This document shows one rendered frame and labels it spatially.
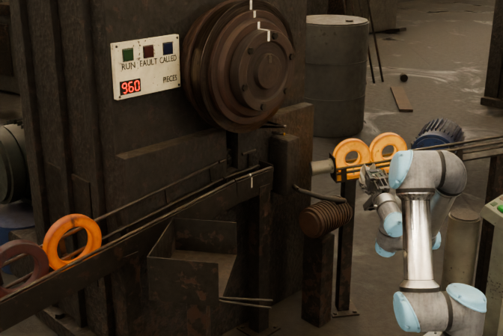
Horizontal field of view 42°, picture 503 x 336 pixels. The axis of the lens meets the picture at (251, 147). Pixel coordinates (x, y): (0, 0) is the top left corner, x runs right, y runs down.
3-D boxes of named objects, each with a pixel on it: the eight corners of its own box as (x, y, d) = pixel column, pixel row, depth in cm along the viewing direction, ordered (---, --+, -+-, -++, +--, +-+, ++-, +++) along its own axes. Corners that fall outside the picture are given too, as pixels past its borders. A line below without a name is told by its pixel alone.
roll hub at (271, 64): (229, 116, 223) (228, 33, 214) (284, 101, 242) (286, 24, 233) (241, 119, 220) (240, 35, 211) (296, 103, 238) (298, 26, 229)
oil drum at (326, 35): (276, 127, 541) (278, 17, 512) (322, 113, 581) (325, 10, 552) (333, 143, 502) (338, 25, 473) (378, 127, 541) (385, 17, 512)
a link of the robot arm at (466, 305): (490, 340, 193) (495, 298, 190) (446, 340, 192) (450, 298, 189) (473, 319, 205) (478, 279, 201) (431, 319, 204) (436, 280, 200)
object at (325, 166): (308, 173, 267) (308, 159, 265) (330, 169, 268) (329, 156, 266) (313, 178, 261) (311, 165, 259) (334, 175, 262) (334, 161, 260)
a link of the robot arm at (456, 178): (474, 142, 202) (430, 231, 239) (439, 142, 201) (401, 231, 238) (485, 171, 194) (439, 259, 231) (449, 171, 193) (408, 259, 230)
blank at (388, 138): (367, 135, 264) (370, 138, 261) (403, 129, 266) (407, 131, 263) (369, 170, 270) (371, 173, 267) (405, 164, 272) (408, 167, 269)
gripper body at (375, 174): (384, 167, 239) (395, 188, 230) (379, 185, 244) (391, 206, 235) (364, 168, 238) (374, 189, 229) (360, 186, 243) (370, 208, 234)
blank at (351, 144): (330, 141, 262) (333, 143, 259) (367, 135, 264) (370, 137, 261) (332, 176, 268) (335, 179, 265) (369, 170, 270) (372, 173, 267)
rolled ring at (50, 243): (34, 257, 189) (28, 253, 191) (76, 284, 201) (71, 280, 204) (74, 205, 194) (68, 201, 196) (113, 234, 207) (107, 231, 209)
